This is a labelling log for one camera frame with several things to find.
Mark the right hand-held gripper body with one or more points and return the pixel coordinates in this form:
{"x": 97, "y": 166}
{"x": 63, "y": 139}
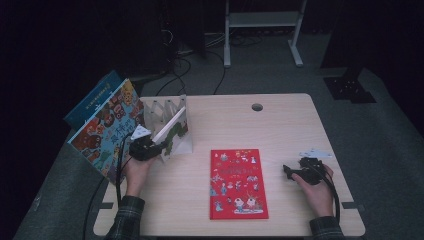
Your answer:
{"x": 311, "y": 171}

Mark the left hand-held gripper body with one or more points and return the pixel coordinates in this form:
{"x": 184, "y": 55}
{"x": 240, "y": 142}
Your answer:
{"x": 143, "y": 150}

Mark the white caterpillar picture book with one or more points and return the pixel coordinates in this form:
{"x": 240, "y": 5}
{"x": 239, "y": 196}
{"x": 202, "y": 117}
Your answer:
{"x": 171, "y": 128}

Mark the white sheet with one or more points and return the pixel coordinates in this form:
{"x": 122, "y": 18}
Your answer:
{"x": 156, "y": 110}

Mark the blue animal picture book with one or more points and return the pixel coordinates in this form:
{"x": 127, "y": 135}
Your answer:
{"x": 106, "y": 133}

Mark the person's right hand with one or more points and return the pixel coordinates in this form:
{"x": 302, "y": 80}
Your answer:
{"x": 316, "y": 196}

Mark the person's left hand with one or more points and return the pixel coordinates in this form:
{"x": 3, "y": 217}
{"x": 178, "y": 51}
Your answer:
{"x": 136, "y": 176}

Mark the red picture book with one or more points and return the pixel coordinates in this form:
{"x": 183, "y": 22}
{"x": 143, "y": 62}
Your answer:
{"x": 238, "y": 185}

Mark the dark blue book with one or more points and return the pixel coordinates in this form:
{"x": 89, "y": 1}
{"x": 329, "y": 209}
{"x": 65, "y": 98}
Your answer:
{"x": 96, "y": 96}

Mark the black floor plate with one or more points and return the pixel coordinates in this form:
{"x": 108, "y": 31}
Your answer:
{"x": 348, "y": 90}

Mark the white metal desk frame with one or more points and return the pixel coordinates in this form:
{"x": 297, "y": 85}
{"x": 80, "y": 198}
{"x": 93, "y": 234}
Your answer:
{"x": 263, "y": 20}

